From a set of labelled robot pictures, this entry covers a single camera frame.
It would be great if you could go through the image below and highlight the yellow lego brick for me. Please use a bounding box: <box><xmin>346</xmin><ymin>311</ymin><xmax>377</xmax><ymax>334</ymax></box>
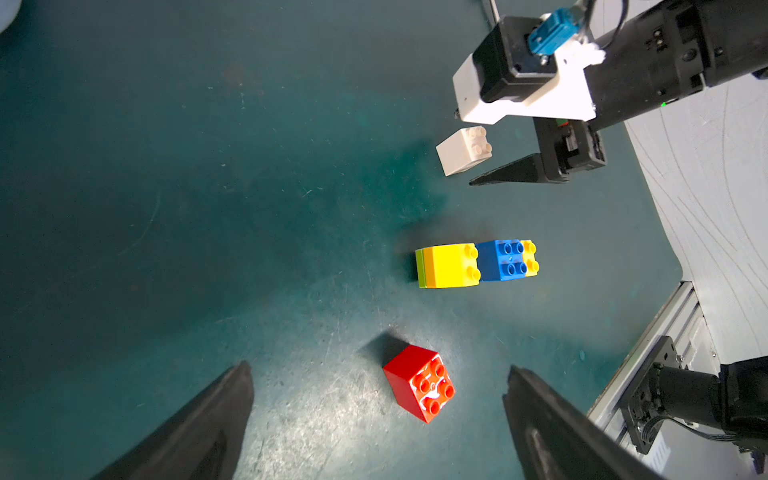
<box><xmin>424</xmin><ymin>243</ymin><xmax>481</xmax><ymax>289</ymax></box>
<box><xmin>521</xmin><ymin>240</ymin><xmax>540</xmax><ymax>277</ymax></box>

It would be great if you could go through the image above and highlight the light blue mug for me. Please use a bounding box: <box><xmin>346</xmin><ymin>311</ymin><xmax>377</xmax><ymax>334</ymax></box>
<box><xmin>0</xmin><ymin>0</ymin><xmax>22</xmax><ymax>33</ymax></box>

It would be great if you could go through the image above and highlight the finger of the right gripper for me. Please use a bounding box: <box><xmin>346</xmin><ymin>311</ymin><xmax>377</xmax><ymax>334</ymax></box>
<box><xmin>469</xmin><ymin>153</ymin><xmax>546</xmax><ymax>186</ymax></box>

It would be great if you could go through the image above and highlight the red lego brick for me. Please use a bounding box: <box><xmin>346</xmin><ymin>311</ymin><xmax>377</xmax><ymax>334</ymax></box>
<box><xmin>383</xmin><ymin>345</ymin><xmax>456</xmax><ymax>424</ymax></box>

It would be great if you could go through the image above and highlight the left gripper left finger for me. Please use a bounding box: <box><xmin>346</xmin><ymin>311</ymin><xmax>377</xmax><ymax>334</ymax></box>
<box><xmin>94</xmin><ymin>361</ymin><xmax>254</xmax><ymax>479</ymax></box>

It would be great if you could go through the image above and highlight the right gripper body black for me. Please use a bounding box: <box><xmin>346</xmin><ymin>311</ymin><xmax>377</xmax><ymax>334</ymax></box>
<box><xmin>534</xmin><ymin>1</ymin><xmax>767</xmax><ymax>183</ymax></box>

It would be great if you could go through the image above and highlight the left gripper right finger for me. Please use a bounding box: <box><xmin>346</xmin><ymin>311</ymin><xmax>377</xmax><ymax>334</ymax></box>
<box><xmin>503</xmin><ymin>366</ymin><xmax>660</xmax><ymax>479</ymax></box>

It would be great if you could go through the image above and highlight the green lego brick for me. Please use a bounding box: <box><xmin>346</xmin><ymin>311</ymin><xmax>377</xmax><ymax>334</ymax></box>
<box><xmin>415</xmin><ymin>248</ymin><xmax>427</xmax><ymax>289</ymax></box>

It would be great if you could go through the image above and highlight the blue lego brick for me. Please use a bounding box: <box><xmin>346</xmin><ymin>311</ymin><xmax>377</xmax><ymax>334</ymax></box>
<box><xmin>475</xmin><ymin>240</ymin><xmax>530</xmax><ymax>282</ymax></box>

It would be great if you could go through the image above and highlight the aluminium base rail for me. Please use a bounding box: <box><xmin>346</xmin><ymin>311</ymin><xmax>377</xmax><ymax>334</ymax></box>
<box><xmin>588</xmin><ymin>281</ymin><xmax>719</xmax><ymax>475</ymax></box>

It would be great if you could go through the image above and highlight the green table mat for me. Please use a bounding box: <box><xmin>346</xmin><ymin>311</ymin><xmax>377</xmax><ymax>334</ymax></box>
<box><xmin>1</xmin><ymin>1</ymin><xmax>682</xmax><ymax>479</ymax></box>

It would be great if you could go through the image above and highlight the white lego brick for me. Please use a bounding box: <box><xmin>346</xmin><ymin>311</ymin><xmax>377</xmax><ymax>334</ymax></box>
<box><xmin>436</xmin><ymin>126</ymin><xmax>492</xmax><ymax>177</ymax></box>

